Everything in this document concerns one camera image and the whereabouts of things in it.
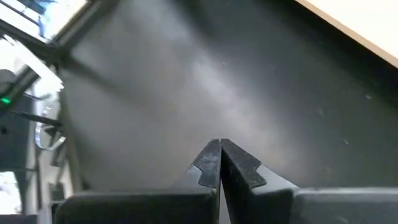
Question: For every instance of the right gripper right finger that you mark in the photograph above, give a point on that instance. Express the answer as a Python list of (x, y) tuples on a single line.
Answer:
[(270, 205)]

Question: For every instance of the black metal table frame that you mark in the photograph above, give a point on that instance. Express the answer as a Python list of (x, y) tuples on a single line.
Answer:
[(84, 18)]

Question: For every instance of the black table mat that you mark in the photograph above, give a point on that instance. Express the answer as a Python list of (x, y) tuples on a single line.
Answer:
[(217, 93)]

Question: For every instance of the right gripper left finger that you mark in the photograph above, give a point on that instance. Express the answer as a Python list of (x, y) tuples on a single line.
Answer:
[(140, 208)]

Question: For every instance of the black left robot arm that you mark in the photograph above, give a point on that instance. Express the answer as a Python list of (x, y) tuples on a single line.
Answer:
[(15, 140)]

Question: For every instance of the wooden shelf black brackets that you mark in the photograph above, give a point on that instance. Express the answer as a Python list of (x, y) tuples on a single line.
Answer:
[(367, 25)]

